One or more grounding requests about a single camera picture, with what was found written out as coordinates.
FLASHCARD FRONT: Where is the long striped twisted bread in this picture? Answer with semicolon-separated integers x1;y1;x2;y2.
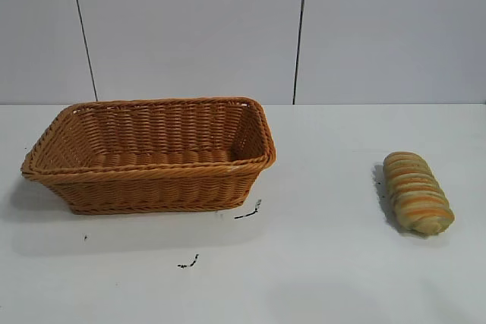
382;151;456;236

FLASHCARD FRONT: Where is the brown woven wicker basket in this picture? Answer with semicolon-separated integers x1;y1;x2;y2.
21;96;277;215

